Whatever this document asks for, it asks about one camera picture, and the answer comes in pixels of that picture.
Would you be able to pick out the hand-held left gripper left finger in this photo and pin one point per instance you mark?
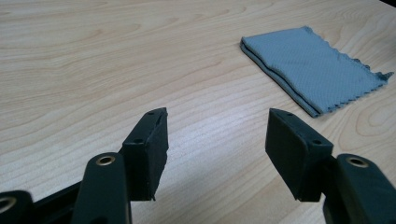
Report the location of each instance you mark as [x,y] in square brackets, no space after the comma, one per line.
[144,161]

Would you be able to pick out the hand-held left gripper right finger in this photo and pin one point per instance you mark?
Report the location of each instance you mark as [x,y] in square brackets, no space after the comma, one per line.
[299,158]

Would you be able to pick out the grey-blue cloth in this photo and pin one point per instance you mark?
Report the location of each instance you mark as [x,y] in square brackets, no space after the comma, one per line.
[308,68]

